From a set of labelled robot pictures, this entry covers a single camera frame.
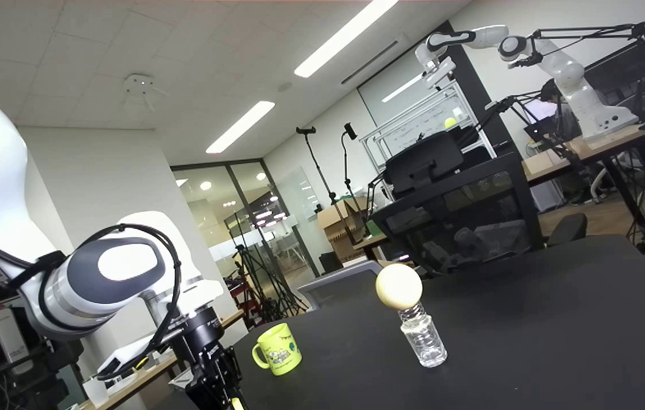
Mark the black tripod stand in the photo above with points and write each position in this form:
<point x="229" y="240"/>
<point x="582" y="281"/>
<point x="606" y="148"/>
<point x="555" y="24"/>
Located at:
<point x="314" y="161"/>

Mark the cream yellow ball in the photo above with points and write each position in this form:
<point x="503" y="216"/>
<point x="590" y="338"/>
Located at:
<point x="400" y="284"/>

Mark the clear plastic bottle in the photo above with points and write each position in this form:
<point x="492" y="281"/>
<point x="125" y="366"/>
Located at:
<point x="424" y="338"/>

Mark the yellow tennis ball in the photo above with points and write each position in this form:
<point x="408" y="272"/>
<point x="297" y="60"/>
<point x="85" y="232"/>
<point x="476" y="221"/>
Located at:
<point x="449" y="120"/>

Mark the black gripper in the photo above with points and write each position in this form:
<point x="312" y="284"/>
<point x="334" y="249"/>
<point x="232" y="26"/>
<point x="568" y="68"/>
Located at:
<point x="212" y="378"/>

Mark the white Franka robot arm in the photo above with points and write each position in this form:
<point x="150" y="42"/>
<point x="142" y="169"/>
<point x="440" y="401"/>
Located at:
<point x="3" y="190"/>

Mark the green mug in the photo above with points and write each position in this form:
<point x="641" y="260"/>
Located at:
<point x="278" y="352"/>

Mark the grey laptop lid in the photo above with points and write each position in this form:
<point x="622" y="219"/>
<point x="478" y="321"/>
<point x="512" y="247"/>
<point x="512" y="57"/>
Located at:
<point x="340" y="284"/>

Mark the black office chair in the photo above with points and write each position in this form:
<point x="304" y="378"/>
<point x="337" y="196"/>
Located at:
<point x="458" y="219"/>
<point x="568" y="227"/>

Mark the long ceiling light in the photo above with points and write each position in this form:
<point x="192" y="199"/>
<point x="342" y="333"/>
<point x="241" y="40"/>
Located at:
<point x="345" y="37"/>
<point x="239" y="126"/>

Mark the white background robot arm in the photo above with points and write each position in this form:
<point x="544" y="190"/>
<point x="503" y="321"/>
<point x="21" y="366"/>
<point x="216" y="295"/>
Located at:
<point x="575" y="83"/>

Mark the wooden workbench top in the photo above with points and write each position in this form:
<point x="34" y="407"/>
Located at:
<point x="580" y="148"/>

